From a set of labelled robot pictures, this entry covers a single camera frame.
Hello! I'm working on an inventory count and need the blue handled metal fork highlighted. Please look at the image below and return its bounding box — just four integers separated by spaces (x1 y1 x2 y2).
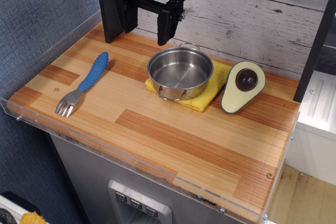
55 52 109 117

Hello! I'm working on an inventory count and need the yellow folded cloth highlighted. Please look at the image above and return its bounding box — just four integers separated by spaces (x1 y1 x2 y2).
145 60 231 112

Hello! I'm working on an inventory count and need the black right vertical post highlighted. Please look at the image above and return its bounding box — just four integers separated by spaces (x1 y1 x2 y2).
293 0 335 102

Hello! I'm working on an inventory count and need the white side counter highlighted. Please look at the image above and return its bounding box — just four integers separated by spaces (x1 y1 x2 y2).
285 71 335 185

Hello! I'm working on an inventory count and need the toy avocado half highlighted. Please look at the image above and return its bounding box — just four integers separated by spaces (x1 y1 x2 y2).
221 61 266 114

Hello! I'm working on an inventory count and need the small stainless steel pot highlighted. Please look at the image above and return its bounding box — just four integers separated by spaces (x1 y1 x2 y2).
147 43 214 101

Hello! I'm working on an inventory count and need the silver dispenser button panel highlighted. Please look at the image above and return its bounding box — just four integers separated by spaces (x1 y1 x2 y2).
108 179 173 223

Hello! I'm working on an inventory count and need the clear acrylic table guard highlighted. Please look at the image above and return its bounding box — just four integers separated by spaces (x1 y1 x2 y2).
8 10 303 223

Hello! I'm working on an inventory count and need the black braided cable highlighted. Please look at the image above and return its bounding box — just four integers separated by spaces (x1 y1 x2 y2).
0 208 16 224

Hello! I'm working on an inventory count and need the grey toy fridge cabinet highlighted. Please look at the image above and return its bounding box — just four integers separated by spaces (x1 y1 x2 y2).
49 132 253 224

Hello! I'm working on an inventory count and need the yellow object at corner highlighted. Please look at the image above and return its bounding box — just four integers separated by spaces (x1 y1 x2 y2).
19 212 47 224

